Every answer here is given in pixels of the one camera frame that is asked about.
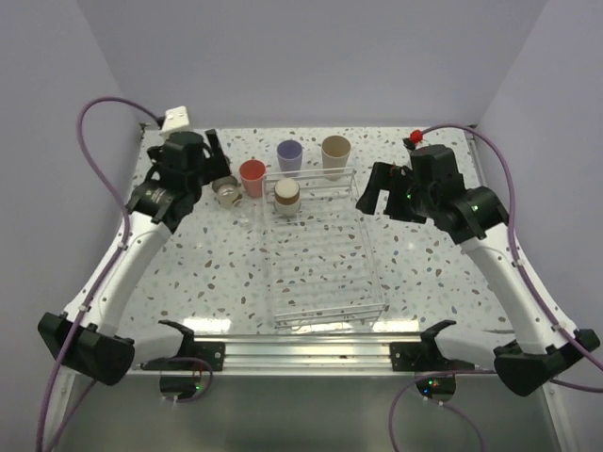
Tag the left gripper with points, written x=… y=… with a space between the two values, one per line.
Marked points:
x=219 y=164

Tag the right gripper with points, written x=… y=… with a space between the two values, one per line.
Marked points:
x=384 y=178

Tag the red plastic cup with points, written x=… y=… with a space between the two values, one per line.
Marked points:
x=251 y=174

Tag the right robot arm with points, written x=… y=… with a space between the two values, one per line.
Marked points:
x=547 y=342

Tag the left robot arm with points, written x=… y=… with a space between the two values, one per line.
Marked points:
x=84 y=336

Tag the beige plastic cup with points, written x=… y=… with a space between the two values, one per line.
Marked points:
x=335 y=151

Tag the clear glass cup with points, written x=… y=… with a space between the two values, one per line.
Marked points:
x=245 y=217

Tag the purple plastic cup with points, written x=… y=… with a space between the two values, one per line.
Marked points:
x=289 y=155

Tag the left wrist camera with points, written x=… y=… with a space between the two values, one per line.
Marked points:
x=176 y=120

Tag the white wire dish rack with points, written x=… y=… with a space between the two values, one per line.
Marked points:
x=322 y=273

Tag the aluminium front rail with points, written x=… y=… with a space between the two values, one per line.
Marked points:
x=328 y=354

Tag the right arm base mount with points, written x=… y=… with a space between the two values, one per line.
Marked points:
x=425 y=355

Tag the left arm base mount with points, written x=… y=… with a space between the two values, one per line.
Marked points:
x=172 y=346

